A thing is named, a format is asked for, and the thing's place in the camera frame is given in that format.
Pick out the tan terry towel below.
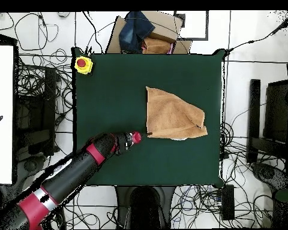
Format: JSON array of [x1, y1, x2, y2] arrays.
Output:
[[145, 86, 209, 141]]

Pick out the dark green table cloth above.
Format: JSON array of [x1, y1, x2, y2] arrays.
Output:
[[71, 47, 226, 189]]

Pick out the folded tan towel in box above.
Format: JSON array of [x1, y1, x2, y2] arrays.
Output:
[[142, 37, 173, 55]]

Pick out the yellow emergency stop button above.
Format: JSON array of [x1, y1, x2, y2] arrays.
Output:
[[74, 56, 94, 75]]

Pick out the black equipment stand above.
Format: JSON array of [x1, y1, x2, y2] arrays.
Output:
[[246, 78, 288, 166], [14, 66, 57, 159]]

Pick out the blue denim jeans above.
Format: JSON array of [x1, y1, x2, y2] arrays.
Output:
[[118, 11, 156, 54]]

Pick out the black power box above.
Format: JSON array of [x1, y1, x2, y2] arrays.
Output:
[[221, 184, 235, 221]]

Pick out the brown cardboard box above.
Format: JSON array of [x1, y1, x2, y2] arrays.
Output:
[[105, 10, 193, 55]]

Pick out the grey stand leg with knob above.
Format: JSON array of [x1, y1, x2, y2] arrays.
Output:
[[250, 161, 288, 192], [15, 154, 49, 185]]

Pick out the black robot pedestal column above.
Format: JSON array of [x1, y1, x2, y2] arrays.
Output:
[[115, 185, 176, 230]]

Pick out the tangle of black cables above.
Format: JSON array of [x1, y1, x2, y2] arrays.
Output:
[[62, 186, 125, 230], [14, 11, 74, 135], [170, 102, 288, 229]]

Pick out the long black cable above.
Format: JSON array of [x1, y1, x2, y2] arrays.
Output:
[[225, 10, 288, 55]]

